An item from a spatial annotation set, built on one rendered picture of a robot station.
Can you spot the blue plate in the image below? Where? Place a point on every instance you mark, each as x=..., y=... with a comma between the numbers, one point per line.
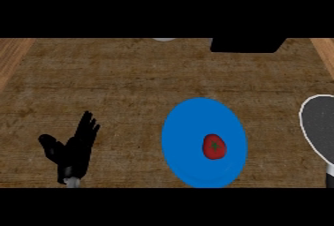
x=191, y=129

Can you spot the pale grey round object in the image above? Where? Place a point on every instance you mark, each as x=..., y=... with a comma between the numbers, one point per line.
x=165, y=39

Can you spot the red tomato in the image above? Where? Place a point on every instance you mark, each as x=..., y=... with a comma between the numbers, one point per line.
x=215, y=146

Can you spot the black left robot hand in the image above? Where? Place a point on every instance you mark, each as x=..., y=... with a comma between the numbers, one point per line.
x=79, y=147

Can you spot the dark grey pan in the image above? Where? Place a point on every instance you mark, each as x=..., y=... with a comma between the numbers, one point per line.
x=321, y=129

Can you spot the black box-shaped appliance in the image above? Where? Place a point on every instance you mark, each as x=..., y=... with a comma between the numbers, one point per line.
x=243, y=44

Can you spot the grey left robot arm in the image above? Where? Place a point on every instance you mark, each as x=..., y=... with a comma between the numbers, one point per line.
x=73, y=182

